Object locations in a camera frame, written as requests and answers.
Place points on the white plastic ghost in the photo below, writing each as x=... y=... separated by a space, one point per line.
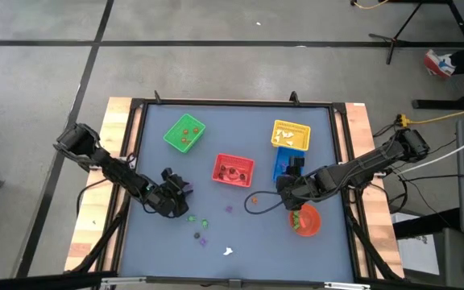
x=289 y=143
x=289 y=135
x=280 y=133
x=277 y=139
x=228 y=251

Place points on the blue plastic basket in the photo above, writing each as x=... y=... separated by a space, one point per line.
x=280 y=155

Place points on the silver aluminium crossbar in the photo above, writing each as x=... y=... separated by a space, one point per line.
x=175 y=279

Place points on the orange plastic bowl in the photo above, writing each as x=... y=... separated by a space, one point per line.
x=312 y=225

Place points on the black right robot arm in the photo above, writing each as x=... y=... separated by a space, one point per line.
x=369 y=165

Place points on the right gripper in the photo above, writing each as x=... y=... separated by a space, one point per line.
x=296 y=189

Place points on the white box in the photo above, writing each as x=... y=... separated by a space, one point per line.
x=413 y=253

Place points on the black tripod stand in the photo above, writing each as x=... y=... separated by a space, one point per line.
x=393 y=46

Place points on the person's foot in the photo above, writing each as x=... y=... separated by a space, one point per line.
x=437 y=64

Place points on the black aluminium table frame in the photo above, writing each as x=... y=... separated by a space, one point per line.
x=236 y=101

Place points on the black desk leg frame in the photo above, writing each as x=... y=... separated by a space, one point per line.
x=437 y=104

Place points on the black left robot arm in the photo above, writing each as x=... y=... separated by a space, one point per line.
x=115 y=173

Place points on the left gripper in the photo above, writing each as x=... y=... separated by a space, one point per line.
x=167 y=201

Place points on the yellow plastic basket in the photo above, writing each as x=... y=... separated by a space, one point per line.
x=302 y=129

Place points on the green plastic basket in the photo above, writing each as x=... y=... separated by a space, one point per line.
x=175 y=141

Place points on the red plastic basket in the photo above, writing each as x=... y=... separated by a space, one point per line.
x=246 y=163

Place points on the black metal beam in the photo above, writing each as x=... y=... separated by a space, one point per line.
x=425 y=225

